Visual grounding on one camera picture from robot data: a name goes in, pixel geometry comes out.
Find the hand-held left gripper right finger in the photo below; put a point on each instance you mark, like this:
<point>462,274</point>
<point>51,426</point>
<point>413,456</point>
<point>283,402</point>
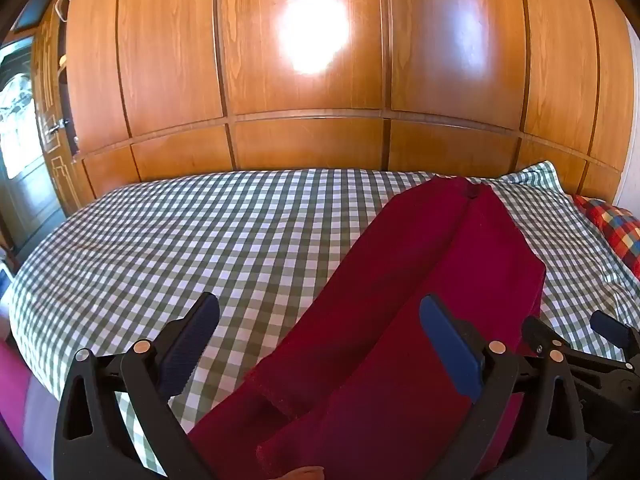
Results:
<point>450,350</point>

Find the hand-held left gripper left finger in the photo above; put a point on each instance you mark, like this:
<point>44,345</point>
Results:
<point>192,332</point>

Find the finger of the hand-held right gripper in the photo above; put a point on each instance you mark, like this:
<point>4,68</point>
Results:
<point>537,332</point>
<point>614,331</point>

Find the dark red pants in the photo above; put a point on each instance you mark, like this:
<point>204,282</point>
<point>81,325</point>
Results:
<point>400,310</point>

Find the green checked bed sheet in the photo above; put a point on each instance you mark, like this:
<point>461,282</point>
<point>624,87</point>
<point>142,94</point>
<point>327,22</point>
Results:
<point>165,255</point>

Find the multicolour checked pillow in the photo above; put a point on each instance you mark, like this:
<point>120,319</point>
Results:
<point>612,227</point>

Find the pink cloth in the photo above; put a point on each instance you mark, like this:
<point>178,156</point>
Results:
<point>20,400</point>

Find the wooden door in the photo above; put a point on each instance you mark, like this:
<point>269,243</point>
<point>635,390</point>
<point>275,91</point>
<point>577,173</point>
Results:
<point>22,160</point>

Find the wooden wardrobe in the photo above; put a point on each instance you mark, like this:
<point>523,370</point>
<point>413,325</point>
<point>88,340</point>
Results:
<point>320,70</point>

